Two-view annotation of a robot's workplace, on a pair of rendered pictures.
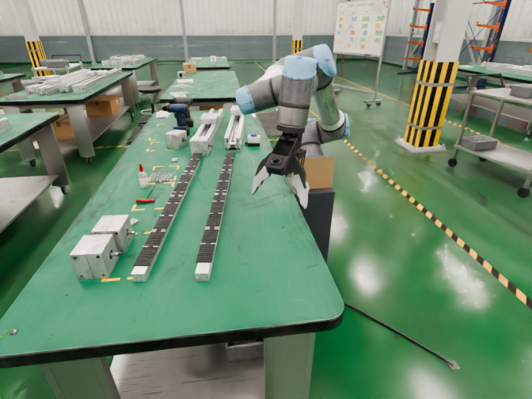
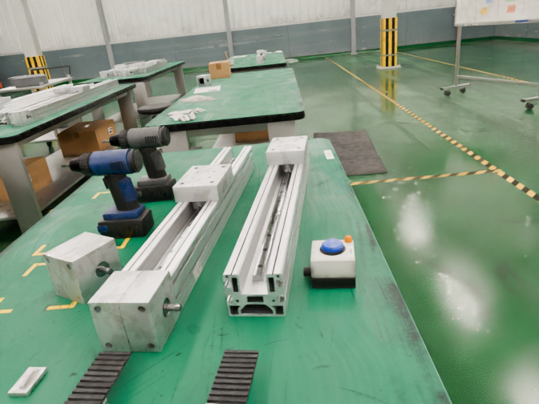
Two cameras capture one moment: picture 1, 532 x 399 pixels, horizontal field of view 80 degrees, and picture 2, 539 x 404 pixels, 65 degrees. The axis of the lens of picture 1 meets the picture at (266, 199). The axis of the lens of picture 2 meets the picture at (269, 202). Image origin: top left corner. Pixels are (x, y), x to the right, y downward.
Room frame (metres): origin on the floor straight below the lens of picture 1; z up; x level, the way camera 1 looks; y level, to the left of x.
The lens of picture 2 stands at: (1.31, 0.05, 1.24)
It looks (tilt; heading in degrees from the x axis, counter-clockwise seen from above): 23 degrees down; 11
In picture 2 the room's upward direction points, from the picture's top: 6 degrees counter-clockwise
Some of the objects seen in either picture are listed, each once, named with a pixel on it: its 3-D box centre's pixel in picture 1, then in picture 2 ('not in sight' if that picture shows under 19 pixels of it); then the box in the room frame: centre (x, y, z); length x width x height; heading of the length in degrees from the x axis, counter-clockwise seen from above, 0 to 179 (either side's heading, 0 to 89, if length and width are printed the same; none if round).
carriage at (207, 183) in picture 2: (210, 119); (205, 187); (2.29, 0.40, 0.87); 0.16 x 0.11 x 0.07; 1
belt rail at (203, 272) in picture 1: (220, 200); not in sight; (1.21, 0.20, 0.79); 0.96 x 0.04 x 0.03; 1
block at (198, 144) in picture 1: (202, 146); (143, 309); (1.85, 0.38, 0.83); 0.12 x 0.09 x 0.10; 91
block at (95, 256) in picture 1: (100, 256); not in sight; (0.79, 0.52, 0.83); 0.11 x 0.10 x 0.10; 95
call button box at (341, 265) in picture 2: (252, 140); (328, 262); (2.02, 0.09, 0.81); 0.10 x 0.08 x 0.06; 91
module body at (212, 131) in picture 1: (210, 127); (208, 204); (2.29, 0.40, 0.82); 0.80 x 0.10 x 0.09; 1
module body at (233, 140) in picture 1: (237, 127); (281, 201); (2.29, 0.21, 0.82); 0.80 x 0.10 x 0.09; 1
